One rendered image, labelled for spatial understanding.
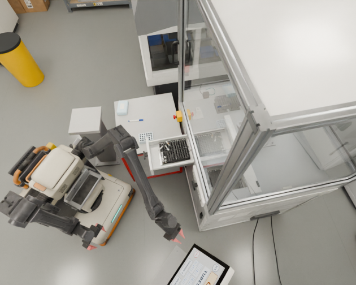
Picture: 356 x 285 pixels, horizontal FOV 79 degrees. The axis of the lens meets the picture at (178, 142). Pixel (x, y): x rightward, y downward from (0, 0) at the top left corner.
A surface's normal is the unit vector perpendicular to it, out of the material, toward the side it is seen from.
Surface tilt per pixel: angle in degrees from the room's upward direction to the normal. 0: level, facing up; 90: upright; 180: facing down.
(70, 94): 0
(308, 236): 0
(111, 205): 0
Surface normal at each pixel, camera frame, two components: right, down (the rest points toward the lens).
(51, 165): 0.61, -0.12
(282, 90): -0.01, -0.49
